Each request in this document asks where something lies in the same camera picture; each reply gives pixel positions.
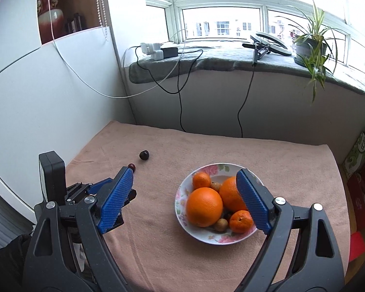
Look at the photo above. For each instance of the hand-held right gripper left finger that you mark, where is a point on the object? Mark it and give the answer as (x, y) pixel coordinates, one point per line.
(115, 200)

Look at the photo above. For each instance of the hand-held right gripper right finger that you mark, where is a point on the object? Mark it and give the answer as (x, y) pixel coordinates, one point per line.
(252, 202)

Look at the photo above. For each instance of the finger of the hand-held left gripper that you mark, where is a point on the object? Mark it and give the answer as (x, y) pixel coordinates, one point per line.
(99, 187)
(130, 195)

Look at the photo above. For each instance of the mandarin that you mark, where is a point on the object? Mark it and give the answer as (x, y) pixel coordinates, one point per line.
(240, 221)
(201, 180)

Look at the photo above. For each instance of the dark red plum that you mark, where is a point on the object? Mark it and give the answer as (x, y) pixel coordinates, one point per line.
(132, 167)

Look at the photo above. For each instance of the greenish brown longan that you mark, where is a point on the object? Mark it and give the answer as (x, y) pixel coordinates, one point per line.
(215, 186)

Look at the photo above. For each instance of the large orange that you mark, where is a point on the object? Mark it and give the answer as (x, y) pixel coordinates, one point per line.
(204, 206)

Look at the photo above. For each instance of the white floral bowl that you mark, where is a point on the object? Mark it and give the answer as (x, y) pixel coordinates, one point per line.
(182, 194)

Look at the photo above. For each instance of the dark cloth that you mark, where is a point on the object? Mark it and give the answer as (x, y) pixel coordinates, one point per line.
(9, 255)

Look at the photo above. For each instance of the red box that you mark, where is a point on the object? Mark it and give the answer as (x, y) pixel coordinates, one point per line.
(362, 194)

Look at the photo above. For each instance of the red paper bag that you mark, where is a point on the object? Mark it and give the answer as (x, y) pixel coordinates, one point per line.
(360, 246)

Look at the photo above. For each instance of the green printed box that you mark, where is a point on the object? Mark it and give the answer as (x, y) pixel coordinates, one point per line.
(359, 152)

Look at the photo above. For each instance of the white charger plug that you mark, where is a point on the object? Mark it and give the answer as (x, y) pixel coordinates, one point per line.
(149, 48)

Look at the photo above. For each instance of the black power adapter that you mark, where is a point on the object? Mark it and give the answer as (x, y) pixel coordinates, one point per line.
(169, 51)

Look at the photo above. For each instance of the red ceramic vase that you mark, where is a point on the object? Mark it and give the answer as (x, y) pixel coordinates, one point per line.
(50, 21)

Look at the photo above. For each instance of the dark bottles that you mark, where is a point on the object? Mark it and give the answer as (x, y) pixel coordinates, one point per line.
(76, 22)

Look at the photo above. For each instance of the potted spider plant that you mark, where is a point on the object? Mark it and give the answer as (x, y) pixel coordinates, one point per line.
(307, 51)

